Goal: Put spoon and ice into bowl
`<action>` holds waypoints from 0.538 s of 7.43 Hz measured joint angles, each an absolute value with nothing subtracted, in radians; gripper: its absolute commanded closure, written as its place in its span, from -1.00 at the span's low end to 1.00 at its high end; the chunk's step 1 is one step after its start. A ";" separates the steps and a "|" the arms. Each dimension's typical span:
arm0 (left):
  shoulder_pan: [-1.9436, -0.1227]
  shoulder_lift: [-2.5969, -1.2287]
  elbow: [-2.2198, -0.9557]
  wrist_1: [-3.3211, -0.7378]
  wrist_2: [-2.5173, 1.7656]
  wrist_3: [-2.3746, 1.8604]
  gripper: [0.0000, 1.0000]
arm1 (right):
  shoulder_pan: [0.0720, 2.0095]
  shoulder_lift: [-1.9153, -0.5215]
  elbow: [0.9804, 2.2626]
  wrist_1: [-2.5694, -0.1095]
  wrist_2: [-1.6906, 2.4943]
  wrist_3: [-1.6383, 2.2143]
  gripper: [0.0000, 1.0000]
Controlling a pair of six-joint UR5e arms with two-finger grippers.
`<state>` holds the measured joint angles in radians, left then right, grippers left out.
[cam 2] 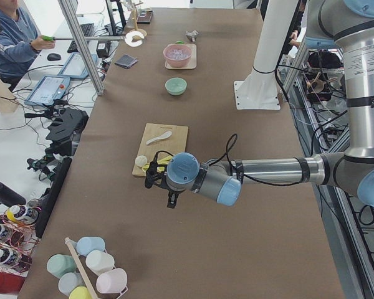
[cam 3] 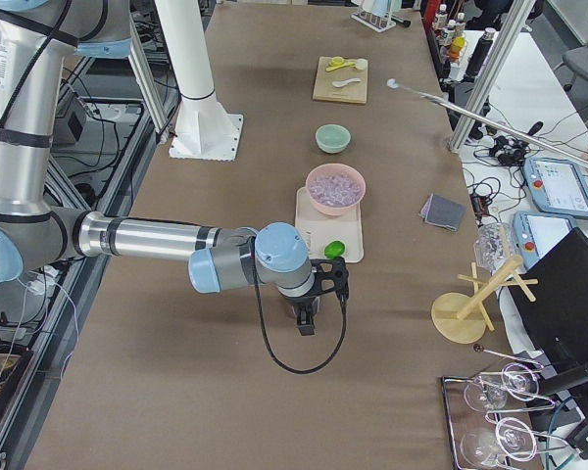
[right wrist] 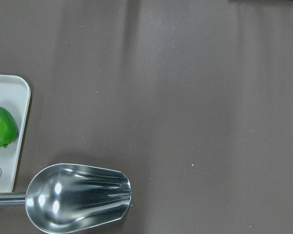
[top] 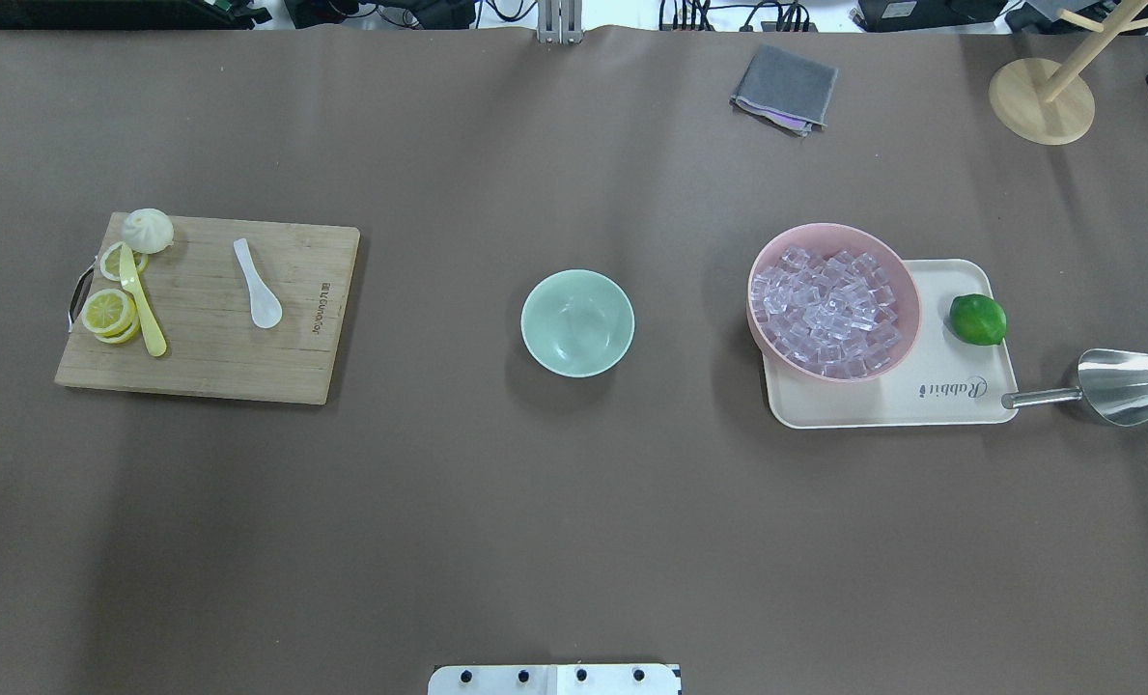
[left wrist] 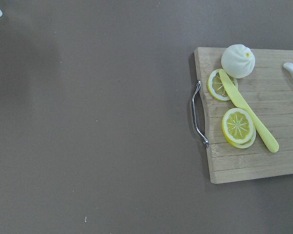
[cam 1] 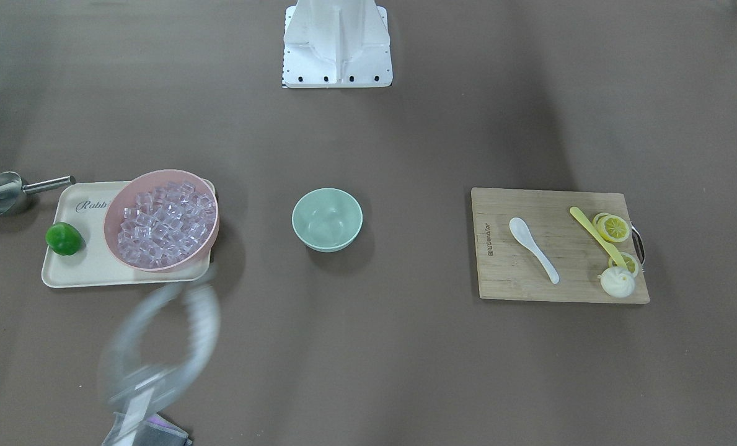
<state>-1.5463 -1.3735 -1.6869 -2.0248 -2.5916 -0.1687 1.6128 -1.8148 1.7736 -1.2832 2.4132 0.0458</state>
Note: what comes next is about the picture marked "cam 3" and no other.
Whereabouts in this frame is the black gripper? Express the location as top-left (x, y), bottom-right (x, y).
top-left (286, 296), bottom-right (320, 336)

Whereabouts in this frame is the white ceramic spoon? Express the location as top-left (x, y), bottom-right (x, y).
top-left (331, 77), bottom-right (362, 89)

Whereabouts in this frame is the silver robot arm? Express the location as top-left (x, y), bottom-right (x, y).
top-left (0, 1), bottom-right (321, 335)

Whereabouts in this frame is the pink bowl of ice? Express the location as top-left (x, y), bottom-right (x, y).
top-left (305, 163), bottom-right (367, 216)

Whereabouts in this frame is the mint green bowl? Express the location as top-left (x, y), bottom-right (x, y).
top-left (315, 123), bottom-right (351, 154)

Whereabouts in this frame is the green lime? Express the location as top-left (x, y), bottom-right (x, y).
top-left (323, 240), bottom-right (346, 259)

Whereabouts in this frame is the beige plastic tray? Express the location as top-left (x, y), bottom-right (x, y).
top-left (295, 187), bottom-right (365, 263)

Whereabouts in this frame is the wooden cup tree stand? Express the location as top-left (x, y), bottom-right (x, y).
top-left (431, 255), bottom-right (539, 345)

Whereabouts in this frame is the grey folded cloth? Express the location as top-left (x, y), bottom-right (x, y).
top-left (419, 194), bottom-right (466, 231)

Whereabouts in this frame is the clear crumpled plastic cup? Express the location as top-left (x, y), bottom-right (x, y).
top-left (473, 222), bottom-right (517, 271)

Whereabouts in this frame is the metal wine glass rack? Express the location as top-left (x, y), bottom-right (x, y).
top-left (440, 362), bottom-right (567, 469)

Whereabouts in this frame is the wooden cutting board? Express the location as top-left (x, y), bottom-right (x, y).
top-left (312, 56), bottom-right (368, 105)

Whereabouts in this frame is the lower teach pendant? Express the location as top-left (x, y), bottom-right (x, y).
top-left (513, 211), bottom-right (577, 269)

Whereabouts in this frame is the teach pendant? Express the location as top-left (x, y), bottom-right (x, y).
top-left (522, 157), bottom-right (588, 219)
top-left (513, 211), bottom-right (577, 269)

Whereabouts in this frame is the long metal rod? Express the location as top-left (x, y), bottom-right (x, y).
top-left (386, 77), bottom-right (588, 173)

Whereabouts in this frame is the black laptop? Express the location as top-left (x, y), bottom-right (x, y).
top-left (510, 228), bottom-right (588, 363)

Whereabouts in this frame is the yellow plastic knife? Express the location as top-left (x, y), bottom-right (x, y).
top-left (325, 62), bottom-right (355, 72)

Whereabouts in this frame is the upper teach pendant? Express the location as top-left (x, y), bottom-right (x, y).
top-left (522, 157), bottom-right (588, 219)

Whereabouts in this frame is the black water bottle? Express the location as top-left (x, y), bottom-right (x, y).
top-left (465, 27), bottom-right (496, 81)

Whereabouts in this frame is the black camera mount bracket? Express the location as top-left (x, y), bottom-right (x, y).
top-left (308, 257), bottom-right (350, 304)

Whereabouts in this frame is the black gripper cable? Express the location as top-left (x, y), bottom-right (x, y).
top-left (252, 234), bottom-right (350, 375)

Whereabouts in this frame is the white camera stand column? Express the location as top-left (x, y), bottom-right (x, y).
top-left (156, 0), bottom-right (244, 162)

